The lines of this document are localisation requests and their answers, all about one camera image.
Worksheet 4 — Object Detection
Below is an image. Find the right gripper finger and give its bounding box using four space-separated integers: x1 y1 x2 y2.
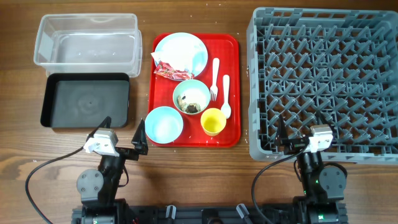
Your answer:
274 114 289 146
315 111 336 137

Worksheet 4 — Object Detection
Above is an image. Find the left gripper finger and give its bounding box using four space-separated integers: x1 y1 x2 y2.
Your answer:
87 116 111 140
131 119 149 155

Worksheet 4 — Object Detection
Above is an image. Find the light blue bowl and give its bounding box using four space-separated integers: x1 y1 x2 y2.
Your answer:
145 106 183 144

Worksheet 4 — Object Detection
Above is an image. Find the yellow plastic cup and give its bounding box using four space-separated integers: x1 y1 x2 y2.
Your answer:
200 108 226 136

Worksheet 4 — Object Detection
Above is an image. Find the green bowl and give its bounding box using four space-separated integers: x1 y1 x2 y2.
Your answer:
172 79 210 115

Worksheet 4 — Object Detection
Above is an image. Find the red snack wrapper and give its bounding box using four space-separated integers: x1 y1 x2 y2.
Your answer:
154 61 195 81

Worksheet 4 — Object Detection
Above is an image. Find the light blue plate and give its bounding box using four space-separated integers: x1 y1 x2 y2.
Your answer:
154 32 208 78

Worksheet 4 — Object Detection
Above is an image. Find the white napkin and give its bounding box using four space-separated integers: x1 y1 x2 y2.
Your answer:
151 49 195 73

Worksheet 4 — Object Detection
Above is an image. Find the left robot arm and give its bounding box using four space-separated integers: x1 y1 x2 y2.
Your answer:
72 116 148 224

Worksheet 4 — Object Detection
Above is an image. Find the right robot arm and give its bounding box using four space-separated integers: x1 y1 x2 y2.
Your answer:
275 111 348 224

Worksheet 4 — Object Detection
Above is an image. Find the grey dishwasher rack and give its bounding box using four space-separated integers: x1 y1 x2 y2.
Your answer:
246 7 397 165

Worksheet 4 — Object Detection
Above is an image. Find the clear plastic waste bin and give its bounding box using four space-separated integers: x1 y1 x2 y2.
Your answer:
34 13 142 78

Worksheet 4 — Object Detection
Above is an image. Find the black plastic tray bin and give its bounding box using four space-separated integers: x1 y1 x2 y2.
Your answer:
40 73 130 128

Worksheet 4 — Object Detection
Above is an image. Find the food scraps and rice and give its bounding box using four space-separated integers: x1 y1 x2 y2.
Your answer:
177 95 201 114

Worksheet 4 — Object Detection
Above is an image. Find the white plastic spoon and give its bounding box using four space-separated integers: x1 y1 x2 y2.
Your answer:
221 75 231 119

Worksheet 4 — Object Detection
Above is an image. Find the red serving tray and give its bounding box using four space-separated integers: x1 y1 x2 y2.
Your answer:
148 34 241 148

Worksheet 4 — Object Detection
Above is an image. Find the white plastic fork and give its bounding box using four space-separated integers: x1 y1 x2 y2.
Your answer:
210 58 220 101

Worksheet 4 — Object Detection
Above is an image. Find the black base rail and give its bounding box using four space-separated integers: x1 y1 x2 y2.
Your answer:
71 203 348 224

